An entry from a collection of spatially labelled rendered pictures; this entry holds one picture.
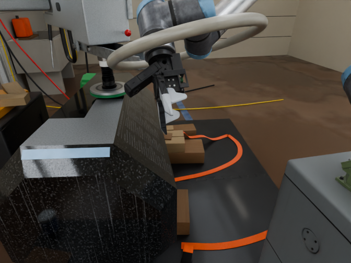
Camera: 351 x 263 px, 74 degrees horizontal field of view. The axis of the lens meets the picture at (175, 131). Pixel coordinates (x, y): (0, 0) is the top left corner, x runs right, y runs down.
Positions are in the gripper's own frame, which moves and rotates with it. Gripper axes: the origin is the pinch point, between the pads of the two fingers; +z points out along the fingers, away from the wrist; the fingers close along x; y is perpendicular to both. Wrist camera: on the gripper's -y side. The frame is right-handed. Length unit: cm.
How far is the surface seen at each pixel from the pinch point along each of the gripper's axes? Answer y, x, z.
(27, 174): -49, 39, -2
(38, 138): -46, 42, -16
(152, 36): -0.9, -12.2, -17.3
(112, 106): -17, 61, -34
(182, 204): 17, 111, 22
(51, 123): -43, 51, -25
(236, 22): 17.8, -15.0, -17.1
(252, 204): 71, 121, 32
